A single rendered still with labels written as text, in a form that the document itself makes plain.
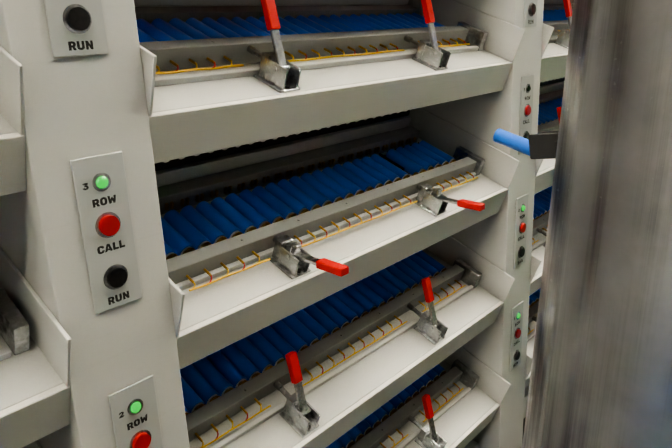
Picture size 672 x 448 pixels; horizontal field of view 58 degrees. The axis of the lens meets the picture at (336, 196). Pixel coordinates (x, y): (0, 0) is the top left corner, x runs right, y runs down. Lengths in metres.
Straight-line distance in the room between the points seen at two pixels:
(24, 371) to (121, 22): 0.28
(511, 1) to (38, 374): 0.76
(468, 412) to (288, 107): 0.68
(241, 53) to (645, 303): 0.51
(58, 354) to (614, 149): 0.43
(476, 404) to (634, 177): 0.96
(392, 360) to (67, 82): 0.57
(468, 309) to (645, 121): 0.83
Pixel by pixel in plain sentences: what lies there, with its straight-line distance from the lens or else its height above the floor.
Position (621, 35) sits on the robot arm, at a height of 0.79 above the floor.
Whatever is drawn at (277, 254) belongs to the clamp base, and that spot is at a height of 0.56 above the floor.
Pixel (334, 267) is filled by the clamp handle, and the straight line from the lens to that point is 0.60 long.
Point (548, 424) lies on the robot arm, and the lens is 0.23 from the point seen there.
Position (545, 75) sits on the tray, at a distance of 1.09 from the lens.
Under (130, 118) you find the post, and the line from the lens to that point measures 0.50.
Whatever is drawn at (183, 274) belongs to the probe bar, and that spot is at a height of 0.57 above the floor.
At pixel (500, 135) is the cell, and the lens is 0.80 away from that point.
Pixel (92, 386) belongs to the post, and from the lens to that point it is 0.54.
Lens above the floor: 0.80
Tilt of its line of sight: 16 degrees down
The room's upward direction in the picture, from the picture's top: 2 degrees counter-clockwise
